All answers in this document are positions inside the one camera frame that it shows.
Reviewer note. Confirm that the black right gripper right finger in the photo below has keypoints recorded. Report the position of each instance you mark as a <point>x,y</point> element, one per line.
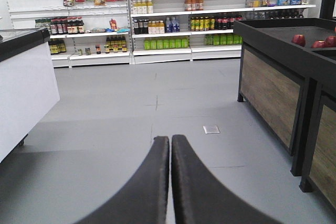
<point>199,197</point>

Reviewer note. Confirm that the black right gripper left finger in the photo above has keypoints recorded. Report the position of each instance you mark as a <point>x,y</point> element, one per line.
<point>143,199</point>

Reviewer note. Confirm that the metal floor socket plate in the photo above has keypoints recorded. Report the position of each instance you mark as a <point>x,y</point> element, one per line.
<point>211,129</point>

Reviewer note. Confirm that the black wooden produce stand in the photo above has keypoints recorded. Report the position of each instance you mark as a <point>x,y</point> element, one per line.
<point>292,88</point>

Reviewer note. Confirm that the white chest freezer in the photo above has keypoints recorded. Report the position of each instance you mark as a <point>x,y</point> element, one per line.
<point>28,84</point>

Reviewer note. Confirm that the red apple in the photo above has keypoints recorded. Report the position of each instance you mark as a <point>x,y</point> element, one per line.
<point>299,39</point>
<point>330,42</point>
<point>318,44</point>

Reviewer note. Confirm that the white store shelving unit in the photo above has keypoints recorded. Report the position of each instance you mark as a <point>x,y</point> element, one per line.
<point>99,32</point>

